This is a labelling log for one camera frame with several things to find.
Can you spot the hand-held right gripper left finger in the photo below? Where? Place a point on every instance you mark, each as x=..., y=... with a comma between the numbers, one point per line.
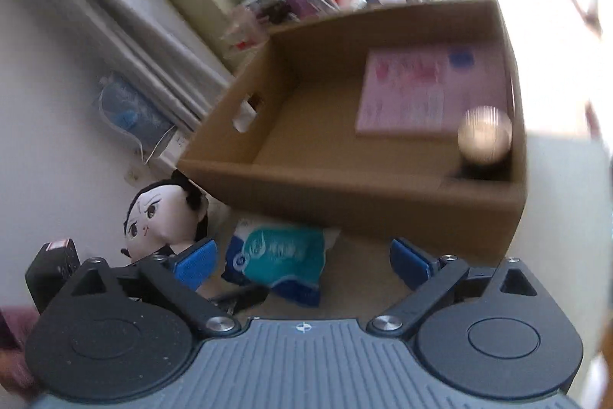
x=196, y=263

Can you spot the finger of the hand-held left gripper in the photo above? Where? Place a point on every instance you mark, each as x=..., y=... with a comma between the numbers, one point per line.
x=239, y=298

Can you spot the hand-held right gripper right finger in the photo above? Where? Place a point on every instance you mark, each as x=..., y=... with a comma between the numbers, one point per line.
x=409, y=265

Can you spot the teal blue tissue pack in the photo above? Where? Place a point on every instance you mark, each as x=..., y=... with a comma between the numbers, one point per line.
x=277, y=255

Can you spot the brown cardboard box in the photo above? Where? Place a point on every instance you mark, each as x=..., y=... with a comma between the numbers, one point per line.
x=383, y=212

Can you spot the black-haired plush doll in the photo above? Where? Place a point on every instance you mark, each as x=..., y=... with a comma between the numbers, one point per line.
x=158, y=212

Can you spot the dark jar with pale lid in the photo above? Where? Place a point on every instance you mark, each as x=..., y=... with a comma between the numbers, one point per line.
x=484, y=136

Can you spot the person's left forearm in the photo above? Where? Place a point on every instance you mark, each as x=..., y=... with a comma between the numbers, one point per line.
x=14, y=332

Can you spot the blue plastic bag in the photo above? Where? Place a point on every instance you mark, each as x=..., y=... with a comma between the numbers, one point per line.
x=124, y=107

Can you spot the pale bed mattress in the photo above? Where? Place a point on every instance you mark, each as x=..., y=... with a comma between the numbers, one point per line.
x=119, y=16

